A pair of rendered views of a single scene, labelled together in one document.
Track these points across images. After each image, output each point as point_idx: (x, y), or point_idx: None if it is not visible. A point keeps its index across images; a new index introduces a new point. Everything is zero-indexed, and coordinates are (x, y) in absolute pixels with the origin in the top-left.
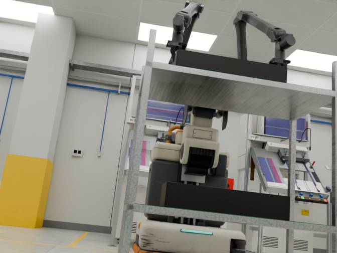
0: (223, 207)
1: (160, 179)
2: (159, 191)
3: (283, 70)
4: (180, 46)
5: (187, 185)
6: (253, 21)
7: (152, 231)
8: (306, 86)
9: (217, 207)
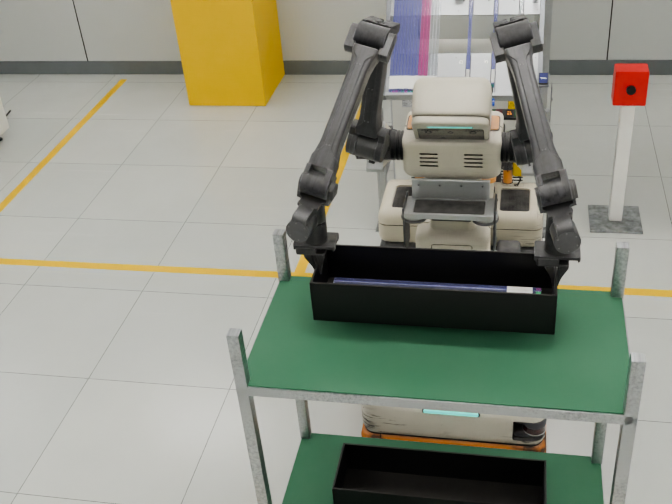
0: None
1: None
2: None
3: (547, 304)
4: (321, 255)
5: (365, 493)
6: (517, 92)
7: (375, 411)
8: (556, 411)
9: None
